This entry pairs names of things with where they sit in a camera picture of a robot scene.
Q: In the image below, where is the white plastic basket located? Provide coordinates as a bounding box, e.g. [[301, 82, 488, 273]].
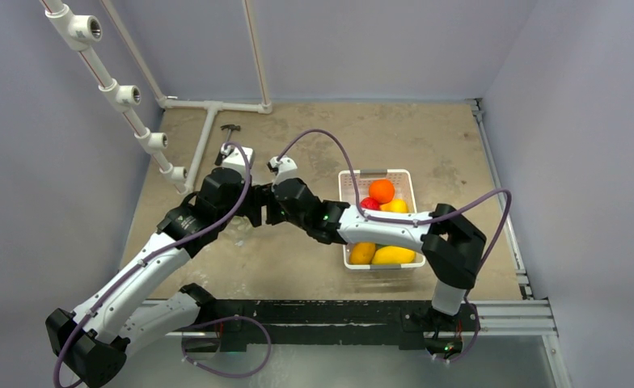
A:
[[338, 169, 427, 271]]

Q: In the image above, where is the red dark apple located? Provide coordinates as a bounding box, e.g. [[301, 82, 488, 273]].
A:
[[360, 197, 381, 211]]

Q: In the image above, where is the small black hammer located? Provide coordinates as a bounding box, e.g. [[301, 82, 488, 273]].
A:
[[214, 124, 241, 167]]

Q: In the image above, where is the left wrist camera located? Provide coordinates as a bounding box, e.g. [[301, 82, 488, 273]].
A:
[[217, 145, 255, 175]]

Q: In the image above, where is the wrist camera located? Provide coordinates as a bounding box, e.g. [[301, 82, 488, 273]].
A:
[[217, 145, 255, 175], [267, 156, 298, 185]]

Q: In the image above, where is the orange mango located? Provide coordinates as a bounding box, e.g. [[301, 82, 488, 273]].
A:
[[349, 242, 377, 265]]

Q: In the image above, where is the clear zip top bag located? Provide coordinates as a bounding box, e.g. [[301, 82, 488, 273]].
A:
[[219, 217, 260, 247]]

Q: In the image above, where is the orange fruit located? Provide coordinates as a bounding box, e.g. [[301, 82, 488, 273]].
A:
[[368, 179, 395, 205]]

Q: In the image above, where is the yellow mango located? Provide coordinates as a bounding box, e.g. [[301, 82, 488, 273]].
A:
[[370, 246, 416, 265]]

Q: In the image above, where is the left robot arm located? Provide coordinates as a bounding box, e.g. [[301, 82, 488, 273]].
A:
[[45, 167, 252, 387]]

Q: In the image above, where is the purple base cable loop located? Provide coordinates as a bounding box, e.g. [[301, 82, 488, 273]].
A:
[[180, 315, 273, 380]]

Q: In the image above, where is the white pvc pipe frame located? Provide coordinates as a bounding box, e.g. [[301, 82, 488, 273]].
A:
[[40, 1, 273, 194]]

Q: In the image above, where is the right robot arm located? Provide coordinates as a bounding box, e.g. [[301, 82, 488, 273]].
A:
[[272, 178, 487, 329]]

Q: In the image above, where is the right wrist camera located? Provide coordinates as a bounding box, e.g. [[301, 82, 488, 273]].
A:
[[267, 156, 298, 185]]

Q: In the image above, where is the black base bar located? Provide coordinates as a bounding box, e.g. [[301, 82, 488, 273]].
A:
[[180, 284, 480, 358]]

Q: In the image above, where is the aluminium rail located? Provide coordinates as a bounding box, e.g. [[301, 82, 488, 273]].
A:
[[467, 98, 573, 387]]

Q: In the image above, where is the yellow pear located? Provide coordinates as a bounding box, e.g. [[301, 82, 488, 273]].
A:
[[380, 199, 409, 213]]

